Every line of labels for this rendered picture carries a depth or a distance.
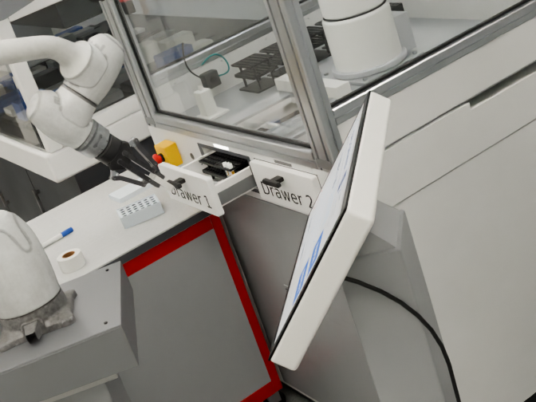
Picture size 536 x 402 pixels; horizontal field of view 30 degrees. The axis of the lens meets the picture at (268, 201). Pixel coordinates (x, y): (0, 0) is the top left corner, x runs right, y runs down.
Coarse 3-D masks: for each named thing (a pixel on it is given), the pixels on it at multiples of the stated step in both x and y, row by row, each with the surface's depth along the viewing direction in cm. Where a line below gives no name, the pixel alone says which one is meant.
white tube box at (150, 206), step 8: (144, 200) 298; (152, 200) 295; (120, 208) 297; (128, 208) 295; (136, 208) 294; (144, 208) 291; (152, 208) 291; (160, 208) 292; (120, 216) 291; (128, 216) 290; (136, 216) 291; (144, 216) 291; (152, 216) 292; (128, 224) 291
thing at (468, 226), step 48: (528, 144) 259; (432, 192) 245; (480, 192) 253; (528, 192) 262; (240, 240) 294; (288, 240) 267; (432, 240) 248; (480, 240) 256; (528, 240) 266; (432, 288) 250; (480, 288) 259; (528, 288) 269; (336, 336) 270; (480, 336) 262; (528, 336) 272; (288, 384) 319; (336, 384) 286; (480, 384) 266; (528, 384) 276
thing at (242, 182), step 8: (208, 152) 287; (184, 168) 282; (192, 168) 284; (200, 168) 285; (248, 168) 265; (232, 176) 263; (240, 176) 264; (248, 176) 266; (216, 184) 262; (224, 184) 262; (232, 184) 264; (240, 184) 265; (248, 184) 266; (224, 192) 262; (232, 192) 264; (240, 192) 265; (224, 200) 263; (232, 200) 264
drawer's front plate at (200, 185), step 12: (168, 168) 275; (180, 168) 271; (192, 180) 265; (204, 180) 258; (168, 192) 284; (180, 192) 276; (192, 192) 269; (204, 192) 262; (216, 192) 259; (192, 204) 273; (204, 204) 266; (216, 204) 260
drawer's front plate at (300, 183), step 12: (252, 168) 260; (264, 168) 254; (276, 168) 249; (288, 168) 246; (288, 180) 246; (300, 180) 241; (312, 180) 236; (300, 192) 244; (312, 192) 239; (288, 204) 252; (300, 204) 247; (312, 204) 241
